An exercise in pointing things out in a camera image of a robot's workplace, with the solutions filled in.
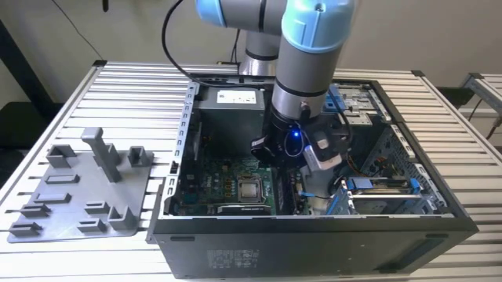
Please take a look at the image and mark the green motherboard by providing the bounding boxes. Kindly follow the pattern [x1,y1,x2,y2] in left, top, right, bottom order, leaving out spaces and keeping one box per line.
[173,157,311,217]

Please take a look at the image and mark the grey plastic parts rack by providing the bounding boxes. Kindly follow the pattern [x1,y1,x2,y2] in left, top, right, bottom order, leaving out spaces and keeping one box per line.
[7,127,159,244]

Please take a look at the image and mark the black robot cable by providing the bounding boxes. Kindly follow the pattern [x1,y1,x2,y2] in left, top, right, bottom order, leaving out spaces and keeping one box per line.
[162,0,209,87]

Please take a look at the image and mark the hard disk in blue carrier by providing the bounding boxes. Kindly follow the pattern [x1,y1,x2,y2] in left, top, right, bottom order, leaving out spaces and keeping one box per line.
[327,177,424,216]

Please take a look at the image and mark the silver drive cage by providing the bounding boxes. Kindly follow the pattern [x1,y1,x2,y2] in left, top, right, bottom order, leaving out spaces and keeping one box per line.
[325,83,389,163]

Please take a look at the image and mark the blue disk carrier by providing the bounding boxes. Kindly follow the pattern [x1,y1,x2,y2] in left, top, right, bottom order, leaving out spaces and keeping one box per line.
[322,85,347,114]

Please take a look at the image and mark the black hanging cables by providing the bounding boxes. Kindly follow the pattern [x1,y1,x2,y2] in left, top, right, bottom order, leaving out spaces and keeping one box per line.
[469,98,502,142]

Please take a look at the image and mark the grey power supply unit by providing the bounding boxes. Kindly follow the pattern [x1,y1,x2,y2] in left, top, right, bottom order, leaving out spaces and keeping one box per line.
[194,85,275,158]

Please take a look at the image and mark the black wire blue plug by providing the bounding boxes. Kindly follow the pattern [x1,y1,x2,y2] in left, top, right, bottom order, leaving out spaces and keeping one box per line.
[298,190,335,201]

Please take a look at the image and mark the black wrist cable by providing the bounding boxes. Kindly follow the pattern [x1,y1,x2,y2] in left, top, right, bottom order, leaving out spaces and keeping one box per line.
[299,101,355,147]

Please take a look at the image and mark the silver CPU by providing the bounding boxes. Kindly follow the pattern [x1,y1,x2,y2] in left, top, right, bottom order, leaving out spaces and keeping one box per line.
[239,180,262,202]

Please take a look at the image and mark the neighbouring aluminium slat table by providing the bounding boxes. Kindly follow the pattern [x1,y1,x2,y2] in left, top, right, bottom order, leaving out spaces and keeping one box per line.
[458,73,502,118]

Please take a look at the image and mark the black open PC case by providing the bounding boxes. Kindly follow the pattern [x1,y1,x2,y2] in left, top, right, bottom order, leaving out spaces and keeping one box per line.
[146,72,481,280]

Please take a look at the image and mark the thin black wall cable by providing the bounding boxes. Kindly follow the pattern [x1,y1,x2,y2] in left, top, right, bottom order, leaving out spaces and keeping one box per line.
[60,0,104,62]

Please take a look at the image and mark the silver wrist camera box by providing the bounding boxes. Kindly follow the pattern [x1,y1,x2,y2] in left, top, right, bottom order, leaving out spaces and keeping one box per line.
[303,143,343,172]

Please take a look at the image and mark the black graphics card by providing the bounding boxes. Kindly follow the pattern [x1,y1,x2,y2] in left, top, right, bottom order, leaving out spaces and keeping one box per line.
[215,204,273,216]

